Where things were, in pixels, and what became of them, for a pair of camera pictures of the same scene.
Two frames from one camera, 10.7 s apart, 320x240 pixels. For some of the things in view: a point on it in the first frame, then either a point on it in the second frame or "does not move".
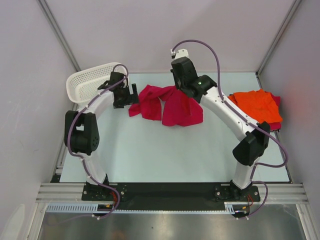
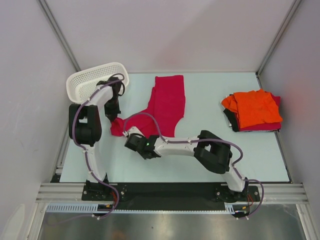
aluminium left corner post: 57,29 does not move
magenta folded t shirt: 276,127 does not move
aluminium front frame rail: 277,193 does not move
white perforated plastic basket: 81,86 does not move
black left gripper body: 125,93 → 111,106
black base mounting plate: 171,196 does not move
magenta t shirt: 180,109 → 167,106
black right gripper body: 179,85 → 141,153
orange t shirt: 259,105 does not move
